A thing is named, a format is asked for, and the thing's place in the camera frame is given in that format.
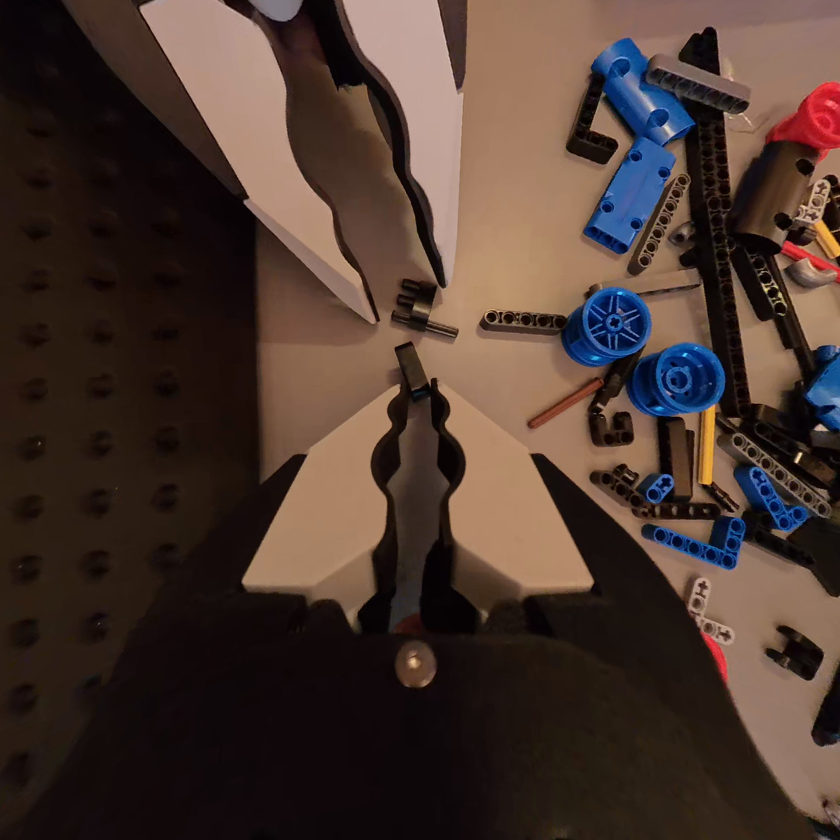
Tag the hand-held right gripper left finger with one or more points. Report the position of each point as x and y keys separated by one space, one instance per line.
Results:
x=321 y=525

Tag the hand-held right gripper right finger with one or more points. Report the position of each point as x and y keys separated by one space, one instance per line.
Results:
x=518 y=525

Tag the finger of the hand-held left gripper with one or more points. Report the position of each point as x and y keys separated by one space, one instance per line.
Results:
x=229 y=118
x=426 y=131

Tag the black connector assembly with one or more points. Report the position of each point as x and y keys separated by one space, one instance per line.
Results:
x=420 y=308

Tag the black bar with blue pin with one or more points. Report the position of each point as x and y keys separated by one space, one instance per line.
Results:
x=412 y=367

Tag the grey desk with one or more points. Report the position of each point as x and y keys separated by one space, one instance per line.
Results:
x=512 y=197

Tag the black double connector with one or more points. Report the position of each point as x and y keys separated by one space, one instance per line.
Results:
x=613 y=485

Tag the black U-shaped connector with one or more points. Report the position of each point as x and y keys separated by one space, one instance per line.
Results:
x=600 y=433

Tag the small blue connector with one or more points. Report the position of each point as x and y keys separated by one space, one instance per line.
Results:
x=656 y=489

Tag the short black straight beam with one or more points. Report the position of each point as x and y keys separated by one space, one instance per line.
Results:
x=682 y=511

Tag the short black L beam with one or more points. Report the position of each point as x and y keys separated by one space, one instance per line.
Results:
x=590 y=148

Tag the blue L-shaped beam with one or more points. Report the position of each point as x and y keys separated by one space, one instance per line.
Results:
x=689 y=548

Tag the black rectangular brick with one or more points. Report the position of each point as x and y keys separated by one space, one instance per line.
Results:
x=676 y=453

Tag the black five-hole beam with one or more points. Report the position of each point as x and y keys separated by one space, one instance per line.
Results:
x=525 y=321

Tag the blue curved panel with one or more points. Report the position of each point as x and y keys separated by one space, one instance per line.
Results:
x=630 y=85

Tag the blue wheel rim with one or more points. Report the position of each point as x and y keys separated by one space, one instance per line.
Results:
x=607 y=325
x=676 y=380

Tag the blue rectangular panel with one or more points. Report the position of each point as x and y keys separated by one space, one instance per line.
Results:
x=630 y=197

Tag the red wheel rim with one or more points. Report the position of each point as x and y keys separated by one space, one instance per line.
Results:
x=716 y=656
x=814 y=118

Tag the blue bent short beam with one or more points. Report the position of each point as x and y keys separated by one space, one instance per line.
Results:
x=764 y=495

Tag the dark grey nine-hole beam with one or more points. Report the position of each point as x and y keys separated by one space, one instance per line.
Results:
x=659 y=223

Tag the long grey beam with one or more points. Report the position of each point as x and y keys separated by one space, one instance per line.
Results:
x=774 y=469

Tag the grey seven-hole beam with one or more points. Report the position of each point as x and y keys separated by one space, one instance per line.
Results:
x=702 y=85

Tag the black wedge piece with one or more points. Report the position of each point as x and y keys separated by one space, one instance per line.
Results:
x=702 y=49

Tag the black square panel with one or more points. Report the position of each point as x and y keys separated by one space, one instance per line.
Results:
x=820 y=551

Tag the black clip piece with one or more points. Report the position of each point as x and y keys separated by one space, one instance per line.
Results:
x=794 y=656

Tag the long black beam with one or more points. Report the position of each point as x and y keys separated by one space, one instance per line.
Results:
x=718 y=262

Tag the blue folded panel piece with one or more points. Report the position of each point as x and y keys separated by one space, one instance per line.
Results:
x=825 y=387

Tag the thin black beam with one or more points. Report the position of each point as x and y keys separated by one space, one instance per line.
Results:
x=761 y=282

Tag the black curved panel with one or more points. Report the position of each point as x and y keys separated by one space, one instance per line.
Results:
x=768 y=190

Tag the silver curved pipe piece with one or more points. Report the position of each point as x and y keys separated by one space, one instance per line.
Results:
x=807 y=272

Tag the red axle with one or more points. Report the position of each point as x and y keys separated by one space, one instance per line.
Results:
x=800 y=250

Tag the short yellow axle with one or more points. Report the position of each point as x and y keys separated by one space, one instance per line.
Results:
x=828 y=243

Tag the black studded base plate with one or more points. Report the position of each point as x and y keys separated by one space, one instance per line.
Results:
x=98 y=328

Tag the black bent frame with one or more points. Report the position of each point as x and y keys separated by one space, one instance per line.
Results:
x=828 y=718

